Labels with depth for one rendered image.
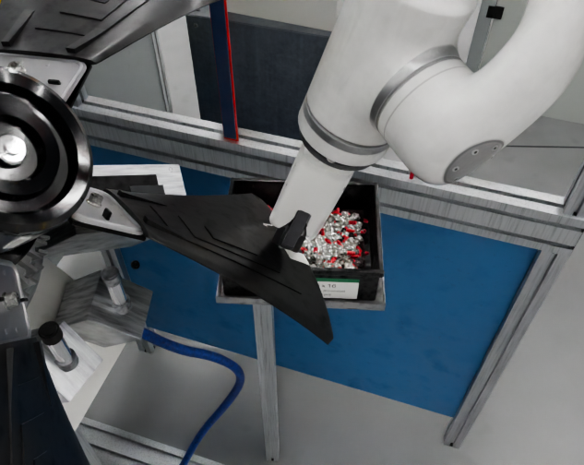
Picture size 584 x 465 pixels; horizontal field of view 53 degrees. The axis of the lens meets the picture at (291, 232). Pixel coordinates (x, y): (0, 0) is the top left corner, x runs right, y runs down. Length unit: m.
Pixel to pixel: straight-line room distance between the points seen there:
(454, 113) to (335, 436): 1.28
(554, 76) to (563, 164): 2.00
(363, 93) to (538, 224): 0.55
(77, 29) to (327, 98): 0.23
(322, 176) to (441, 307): 0.70
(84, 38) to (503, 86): 0.35
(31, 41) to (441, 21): 0.34
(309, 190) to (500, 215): 0.47
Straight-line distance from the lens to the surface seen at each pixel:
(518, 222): 0.94
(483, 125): 0.40
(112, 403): 1.70
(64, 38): 0.57
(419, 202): 0.94
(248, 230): 0.64
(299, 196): 0.52
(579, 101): 2.57
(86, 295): 0.69
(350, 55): 0.44
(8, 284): 0.50
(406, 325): 1.23
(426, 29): 0.41
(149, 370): 1.72
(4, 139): 0.44
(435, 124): 0.40
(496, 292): 1.10
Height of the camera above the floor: 1.48
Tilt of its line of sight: 49 degrees down
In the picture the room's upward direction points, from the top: straight up
